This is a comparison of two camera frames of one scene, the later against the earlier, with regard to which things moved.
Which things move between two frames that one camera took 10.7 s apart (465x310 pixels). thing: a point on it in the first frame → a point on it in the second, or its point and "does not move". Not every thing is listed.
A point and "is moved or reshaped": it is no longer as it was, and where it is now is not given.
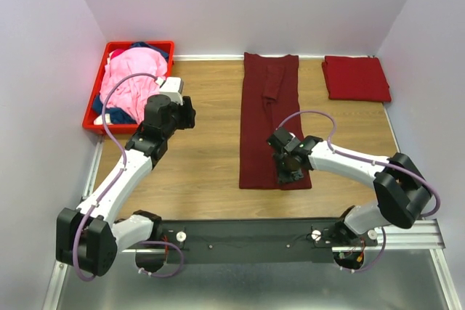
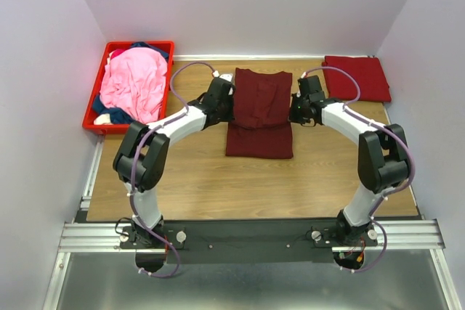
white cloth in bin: [99, 120] does not move
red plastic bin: [89, 115] does not move
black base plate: [298, 241] does not move
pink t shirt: [133, 93] does not move
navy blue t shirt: [114, 115] does not move
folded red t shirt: [356, 78] does not move
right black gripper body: [285, 172] → [298, 113]
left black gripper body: [182, 117] → [226, 109]
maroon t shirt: [270, 96] is moved or reshaped
